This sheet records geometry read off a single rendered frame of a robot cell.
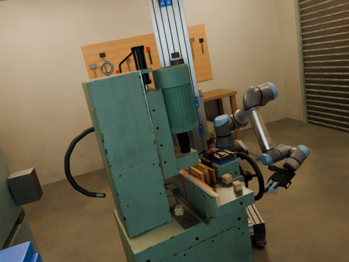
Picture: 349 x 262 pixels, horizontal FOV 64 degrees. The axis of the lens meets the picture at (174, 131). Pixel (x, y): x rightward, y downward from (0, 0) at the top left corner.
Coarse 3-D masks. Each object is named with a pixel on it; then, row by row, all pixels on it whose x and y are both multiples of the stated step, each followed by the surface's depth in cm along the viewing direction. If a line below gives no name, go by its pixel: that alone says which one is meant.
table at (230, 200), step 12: (216, 180) 145; (240, 180) 150; (192, 192) 139; (216, 192) 133; (228, 192) 131; (240, 192) 129; (252, 192) 127; (204, 204) 129; (228, 204) 123; (240, 204) 125; (216, 216) 121
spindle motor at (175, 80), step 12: (156, 72) 128; (168, 72) 125; (180, 72) 127; (156, 84) 131; (168, 84) 127; (180, 84) 127; (168, 96) 129; (180, 96) 129; (192, 96) 133; (168, 108) 131; (180, 108) 130; (192, 108) 133; (168, 120) 133; (180, 120) 131; (192, 120) 134; (180, 132) 132
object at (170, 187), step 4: (172, 184) 162; (168, 188) 162; (172, 188) 157; (176, 188) 157; (172, 192) 157; (176, 192) 157; (180, 196) 154; (180, 200) 152; (184, 200) 149; (188, 204) 144; (192, 208) 140; (196, 212) 136; (200, 216) 132; (204, 216) 131; (204, 220) 128; (208, 220) 127; (208, 224) 126
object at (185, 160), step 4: (180, 152) 146; (188, 152) 143; (192, 152) 142; (196, 152) 143; (176, 156) 141; (180, 156) 140; (184, 156) 140; (188, 156) 141; (192, 156) 142; (196, 156) 143; (180, 160) 140; (184, 160) 141; (188, 160) 142; (192, 160) 142; (196, 160) 143; (180, 164) 140; (184, 164) 141; (188, 164) 142; (192, 164) 143; (196, 164) 144; (180, 168) 140; (184, 168) 142
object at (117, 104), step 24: (96, 96) 111; (120, 96) 115; (144, 96) 120; (96, 120) 115; (120, 120) 117; (144, 120) 121; (120, 144) 119; (144, 144) 123; (120, 168) 120; (144, 168) 124; (120, 192) 122; (144, 192) 126; (120, 216) 134; (144, 216) 128; (168, 216) 134
